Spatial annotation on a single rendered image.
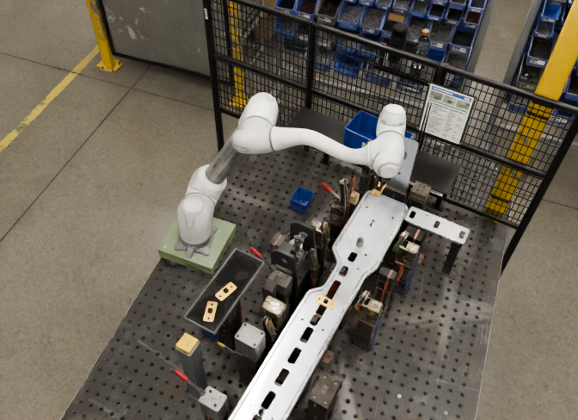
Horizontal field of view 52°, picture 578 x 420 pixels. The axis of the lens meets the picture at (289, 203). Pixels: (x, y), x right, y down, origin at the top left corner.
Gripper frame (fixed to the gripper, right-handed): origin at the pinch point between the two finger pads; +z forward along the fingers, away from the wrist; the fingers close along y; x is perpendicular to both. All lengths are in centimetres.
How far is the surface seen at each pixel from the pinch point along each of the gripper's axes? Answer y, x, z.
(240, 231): -63, -15, 59
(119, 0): -259, 127, 61
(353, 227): -6.6, -5.6, 29.1
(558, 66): 48, 58, -40
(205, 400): -18, -108, 23
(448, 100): 10, 54, -9
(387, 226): 7.0, 2.6, 29.1
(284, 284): -17, -52, 21
